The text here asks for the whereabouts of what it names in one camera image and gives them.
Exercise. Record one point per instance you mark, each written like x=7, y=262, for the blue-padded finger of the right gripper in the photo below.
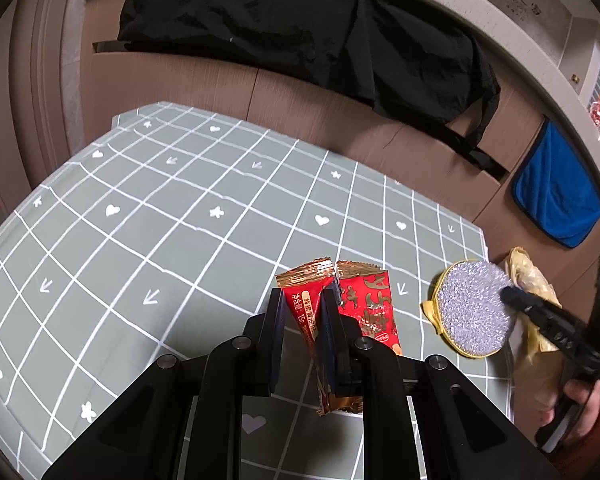
x=536, y=309

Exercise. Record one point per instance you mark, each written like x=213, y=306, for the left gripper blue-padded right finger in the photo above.
x=337, y=364

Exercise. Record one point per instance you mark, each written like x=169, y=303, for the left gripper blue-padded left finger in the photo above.
x=266, y=333

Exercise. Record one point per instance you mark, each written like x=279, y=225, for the red gold snack wrapper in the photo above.
x=302, y=287

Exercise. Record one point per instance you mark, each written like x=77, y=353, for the silver round scrub pad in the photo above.
x=466, y=309

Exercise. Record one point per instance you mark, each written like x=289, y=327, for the grey kitchen countertop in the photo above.
x=326, y=119

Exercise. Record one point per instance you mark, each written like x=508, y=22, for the person's right hand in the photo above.
x=586, y=395

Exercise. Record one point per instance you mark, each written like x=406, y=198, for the blue towel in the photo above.
x=554, y=189

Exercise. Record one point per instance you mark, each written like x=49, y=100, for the green checked tablecloth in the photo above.
x=163, y=236

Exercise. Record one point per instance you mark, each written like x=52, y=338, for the black cloth on cabinet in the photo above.
x=404, y=59

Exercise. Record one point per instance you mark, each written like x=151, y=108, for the white wall water heater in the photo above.
x=580, y=61

